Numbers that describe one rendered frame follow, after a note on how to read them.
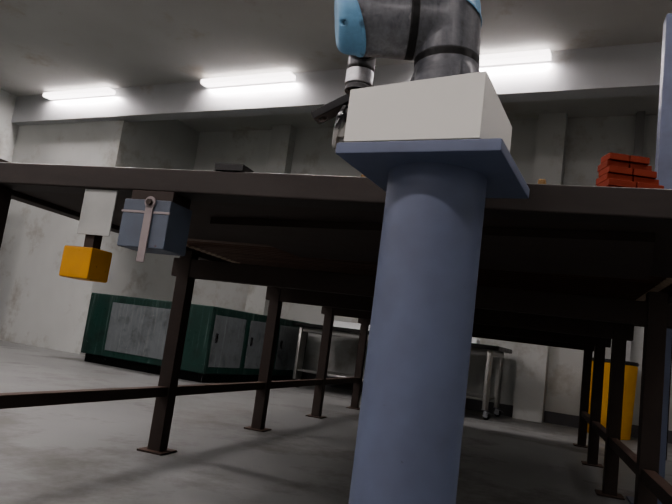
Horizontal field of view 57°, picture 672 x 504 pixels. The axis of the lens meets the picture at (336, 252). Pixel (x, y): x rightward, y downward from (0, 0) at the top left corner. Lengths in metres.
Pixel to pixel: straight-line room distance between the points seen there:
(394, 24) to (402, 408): 0.64
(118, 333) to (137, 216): 5.32
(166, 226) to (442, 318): 0.79
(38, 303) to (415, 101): 8.18
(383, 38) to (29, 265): 8.33
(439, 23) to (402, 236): 0.38
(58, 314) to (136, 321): 2.11
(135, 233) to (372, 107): 0.77
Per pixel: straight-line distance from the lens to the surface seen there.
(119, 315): 6.90
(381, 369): 0.99
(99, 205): 1.71
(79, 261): 1.67
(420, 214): 1.00
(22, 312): 9.18
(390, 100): 1.02
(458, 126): 0.97
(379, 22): 1.14
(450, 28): 1.15
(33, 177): 1.86
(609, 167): 2.33
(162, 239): 1.54
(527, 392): 7.02
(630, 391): 6.60
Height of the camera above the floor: 0.55
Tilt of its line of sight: 8 degrees up
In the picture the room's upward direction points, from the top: 8 degrees clockwise
